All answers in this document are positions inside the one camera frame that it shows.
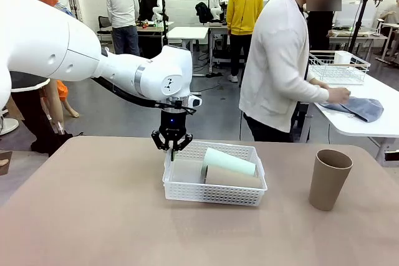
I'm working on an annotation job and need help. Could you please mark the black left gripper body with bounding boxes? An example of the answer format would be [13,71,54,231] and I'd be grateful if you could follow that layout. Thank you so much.
[158,107,188,144]

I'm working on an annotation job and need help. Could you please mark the mint green paper cup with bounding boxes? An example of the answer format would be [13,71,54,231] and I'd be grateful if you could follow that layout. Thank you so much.
[201,146,257,177]

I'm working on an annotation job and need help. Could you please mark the brown paper cup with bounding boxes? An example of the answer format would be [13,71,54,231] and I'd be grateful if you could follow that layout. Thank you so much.
[308,149,354,212]
[204,164,263,189]

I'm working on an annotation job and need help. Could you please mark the white perforated plastic basket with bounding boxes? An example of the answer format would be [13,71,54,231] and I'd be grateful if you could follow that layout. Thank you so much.
[161,140,268,207]

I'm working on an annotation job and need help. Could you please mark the blue-grey cloth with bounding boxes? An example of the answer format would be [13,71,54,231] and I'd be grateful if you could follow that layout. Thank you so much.
[319,97,385,123]

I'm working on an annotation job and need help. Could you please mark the person's right forearm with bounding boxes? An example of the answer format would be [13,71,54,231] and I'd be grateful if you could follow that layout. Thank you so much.
[304,75,331,104]

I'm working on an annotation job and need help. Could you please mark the person's right hand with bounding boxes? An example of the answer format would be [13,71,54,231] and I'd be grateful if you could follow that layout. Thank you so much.
[327,87,352,105]

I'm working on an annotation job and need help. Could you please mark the white height-adjustable desk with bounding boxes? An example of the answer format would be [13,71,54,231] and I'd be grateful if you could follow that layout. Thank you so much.
[166,26,209,77]

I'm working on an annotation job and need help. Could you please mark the mannequin in orange clothes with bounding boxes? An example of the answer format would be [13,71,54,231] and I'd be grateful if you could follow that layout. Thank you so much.
[14,0,81,130]

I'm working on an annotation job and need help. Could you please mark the black chair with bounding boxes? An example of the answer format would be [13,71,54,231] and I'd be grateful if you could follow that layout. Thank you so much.
[97,15,115,44]

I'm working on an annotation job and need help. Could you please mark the person in white sweater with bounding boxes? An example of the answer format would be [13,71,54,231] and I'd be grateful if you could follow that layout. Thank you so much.
[238,0,352,143]

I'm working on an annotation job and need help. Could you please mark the man in white shirt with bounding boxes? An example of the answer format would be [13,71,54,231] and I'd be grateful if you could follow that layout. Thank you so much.
[105,0,141,57]

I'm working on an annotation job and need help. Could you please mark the person in dark green jacket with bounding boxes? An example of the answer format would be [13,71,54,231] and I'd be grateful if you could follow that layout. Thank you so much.
[0,0,75,157]

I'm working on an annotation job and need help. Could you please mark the person in yellow hoodie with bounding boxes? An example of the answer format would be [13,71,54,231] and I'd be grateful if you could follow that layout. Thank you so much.
[226,0,265,83]

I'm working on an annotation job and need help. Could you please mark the white round fan base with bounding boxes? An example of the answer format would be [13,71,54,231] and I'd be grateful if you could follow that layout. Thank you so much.
[0,118,20,136]

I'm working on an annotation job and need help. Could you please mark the person in black clothes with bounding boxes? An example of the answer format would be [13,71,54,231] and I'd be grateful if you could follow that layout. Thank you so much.
[304,10,335,52]

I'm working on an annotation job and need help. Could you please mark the white cup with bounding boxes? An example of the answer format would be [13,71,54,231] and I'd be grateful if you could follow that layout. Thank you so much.
[334,50,353,65]

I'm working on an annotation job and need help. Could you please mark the white side table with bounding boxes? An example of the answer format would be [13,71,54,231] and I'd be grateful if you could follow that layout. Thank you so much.
[299,72,399,167]

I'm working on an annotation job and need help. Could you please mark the black tripod stand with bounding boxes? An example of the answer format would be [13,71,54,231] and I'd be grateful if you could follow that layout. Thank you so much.
[347,0,384,55]

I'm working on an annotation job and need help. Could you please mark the seated person in beige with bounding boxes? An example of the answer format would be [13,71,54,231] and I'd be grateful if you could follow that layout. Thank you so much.
[378,0,399,58]

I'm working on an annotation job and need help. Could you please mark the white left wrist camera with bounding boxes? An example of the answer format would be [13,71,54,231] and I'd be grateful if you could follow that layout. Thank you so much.
[186,93,203,108]

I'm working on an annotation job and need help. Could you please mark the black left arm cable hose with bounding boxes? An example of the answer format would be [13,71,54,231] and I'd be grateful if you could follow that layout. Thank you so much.
[90,75,166,110]

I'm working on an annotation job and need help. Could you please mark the white wire dish rack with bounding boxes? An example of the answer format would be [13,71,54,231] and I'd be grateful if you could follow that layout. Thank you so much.
[307,50,372,86]

